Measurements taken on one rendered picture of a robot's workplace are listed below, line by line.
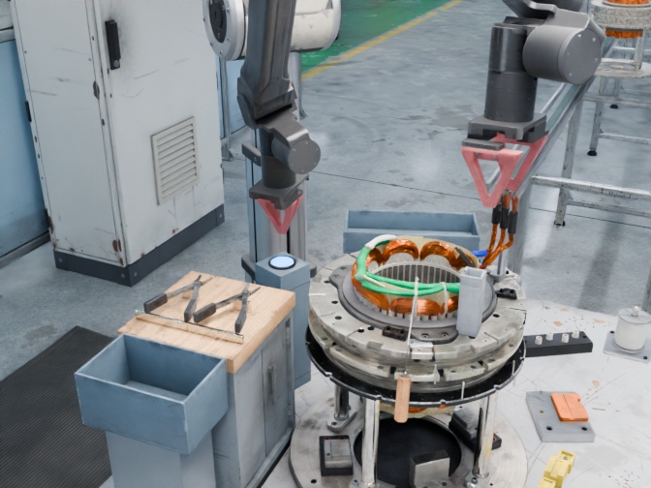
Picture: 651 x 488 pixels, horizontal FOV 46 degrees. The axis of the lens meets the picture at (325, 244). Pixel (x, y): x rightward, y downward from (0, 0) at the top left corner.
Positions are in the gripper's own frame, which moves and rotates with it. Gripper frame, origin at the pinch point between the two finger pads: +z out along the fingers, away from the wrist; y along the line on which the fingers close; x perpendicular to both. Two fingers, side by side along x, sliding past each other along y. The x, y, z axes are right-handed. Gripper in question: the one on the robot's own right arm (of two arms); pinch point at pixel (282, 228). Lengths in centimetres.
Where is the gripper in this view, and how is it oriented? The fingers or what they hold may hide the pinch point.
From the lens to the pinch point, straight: 132.9
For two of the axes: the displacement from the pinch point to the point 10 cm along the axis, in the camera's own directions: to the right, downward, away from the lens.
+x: -9.1, -1.9, 3.7
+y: 4.2, -4.6, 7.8
